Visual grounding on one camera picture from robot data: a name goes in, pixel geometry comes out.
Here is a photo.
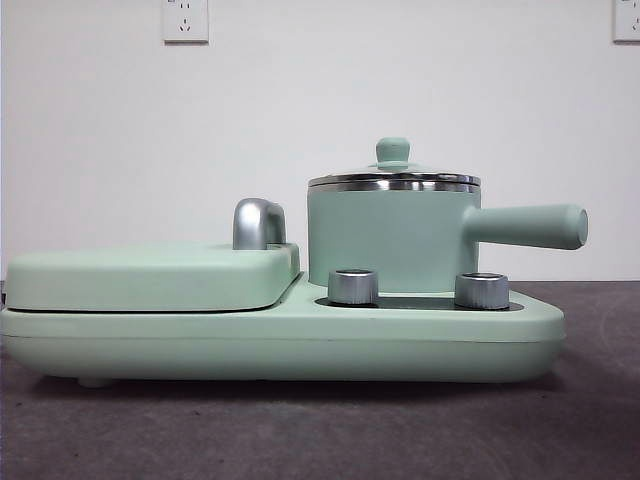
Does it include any glass lid with green knob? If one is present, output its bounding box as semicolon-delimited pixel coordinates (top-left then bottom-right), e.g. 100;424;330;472
306;137;482;187

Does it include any silver control knob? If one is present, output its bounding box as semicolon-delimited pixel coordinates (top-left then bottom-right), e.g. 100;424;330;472
454;272;510;308
327;268;380;305

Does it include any mint green breakfast machine base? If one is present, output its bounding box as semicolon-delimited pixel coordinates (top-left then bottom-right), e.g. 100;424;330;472
0;271;567;389

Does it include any mint green hinged grill cover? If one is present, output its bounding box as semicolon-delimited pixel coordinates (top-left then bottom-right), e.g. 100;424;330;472
5;240;303;314

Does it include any mint green pot with handle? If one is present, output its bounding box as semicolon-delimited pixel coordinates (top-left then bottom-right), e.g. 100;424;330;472
306;180;590;296

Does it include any silver grill cover handle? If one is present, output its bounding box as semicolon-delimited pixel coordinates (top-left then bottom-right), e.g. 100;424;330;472
232;197;288;251

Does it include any white wall socket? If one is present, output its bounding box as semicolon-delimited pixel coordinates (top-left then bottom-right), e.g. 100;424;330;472
163;0;210;45
612;0;640;44

